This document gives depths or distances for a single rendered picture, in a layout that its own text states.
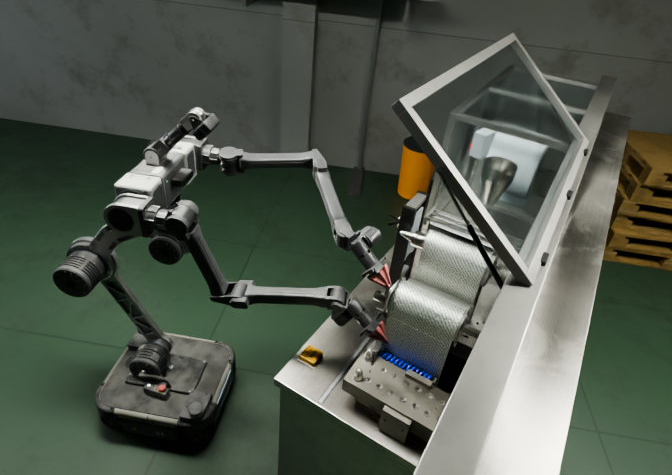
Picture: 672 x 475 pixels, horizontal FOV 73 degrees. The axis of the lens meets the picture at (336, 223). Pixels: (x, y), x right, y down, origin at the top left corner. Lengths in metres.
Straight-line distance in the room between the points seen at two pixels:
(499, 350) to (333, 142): 4.20
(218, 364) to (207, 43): 3.34
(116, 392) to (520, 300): 2.12
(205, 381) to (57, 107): 4.29
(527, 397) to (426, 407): 0.49
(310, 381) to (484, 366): 0.96
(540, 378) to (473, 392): 0.41
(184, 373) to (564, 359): 1.93
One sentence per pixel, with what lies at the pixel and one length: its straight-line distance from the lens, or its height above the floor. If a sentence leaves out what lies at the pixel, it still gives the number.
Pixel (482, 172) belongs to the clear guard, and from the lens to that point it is 1.27.
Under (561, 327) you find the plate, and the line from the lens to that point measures 1.48.
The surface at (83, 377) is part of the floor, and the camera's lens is 3.17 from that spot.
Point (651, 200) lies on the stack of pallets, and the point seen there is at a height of 0.64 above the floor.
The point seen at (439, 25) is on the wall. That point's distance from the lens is 4.64.
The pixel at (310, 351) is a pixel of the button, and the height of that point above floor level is 0.92.
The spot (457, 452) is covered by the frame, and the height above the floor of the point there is 1.65.
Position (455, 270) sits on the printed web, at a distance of 1.72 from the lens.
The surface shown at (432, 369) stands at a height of 1.06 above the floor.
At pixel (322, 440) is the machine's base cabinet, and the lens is 1.92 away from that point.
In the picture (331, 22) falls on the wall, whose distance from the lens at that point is 4.68.
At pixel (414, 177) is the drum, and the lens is 4.56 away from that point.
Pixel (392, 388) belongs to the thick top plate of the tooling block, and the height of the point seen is 1.03.
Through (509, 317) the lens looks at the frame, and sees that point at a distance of 1.10.
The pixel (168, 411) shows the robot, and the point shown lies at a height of 0.24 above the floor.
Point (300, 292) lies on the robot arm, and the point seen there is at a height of 1.20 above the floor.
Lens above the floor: 2.37
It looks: 34 degrees down
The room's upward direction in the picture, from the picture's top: 6 degrees clockwise
